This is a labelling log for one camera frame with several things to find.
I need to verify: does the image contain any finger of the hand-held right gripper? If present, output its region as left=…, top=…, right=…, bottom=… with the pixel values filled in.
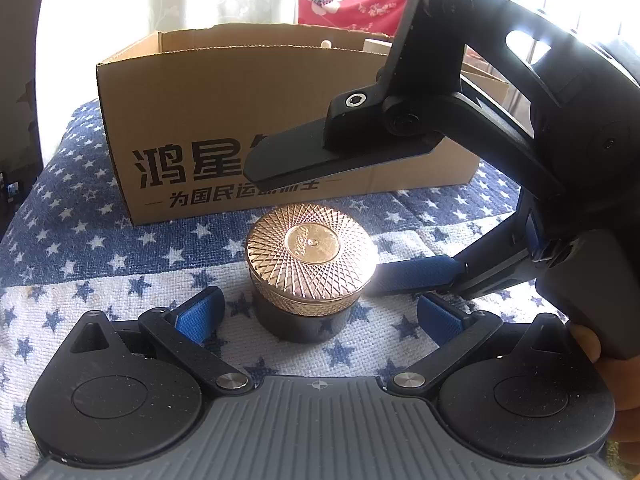
left=369, top=195, right=553, bottom=302
left=243, top=0, right=556, bottom=187

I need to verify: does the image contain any person's right hand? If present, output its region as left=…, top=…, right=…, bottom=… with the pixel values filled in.
left=569, top=323, right=640, bottom=480

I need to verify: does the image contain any brown cardboard box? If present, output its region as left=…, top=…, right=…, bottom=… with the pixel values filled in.
left=95, top=22, right=512, bottom=227

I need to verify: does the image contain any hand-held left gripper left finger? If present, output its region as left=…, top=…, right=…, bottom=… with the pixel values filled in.
left=67, top=286, right=254, bottom=394

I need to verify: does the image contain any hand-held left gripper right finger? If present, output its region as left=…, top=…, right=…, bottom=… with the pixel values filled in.
left=392, top=292, right=572, bottom=395

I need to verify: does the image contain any blue white star-printed blanket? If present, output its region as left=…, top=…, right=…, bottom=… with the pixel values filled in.
left=0, top=97, right=591, bottom=466

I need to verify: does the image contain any black jar with gold lid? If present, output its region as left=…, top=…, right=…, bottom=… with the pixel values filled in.
left=245, top=203, right=379, bottom=345

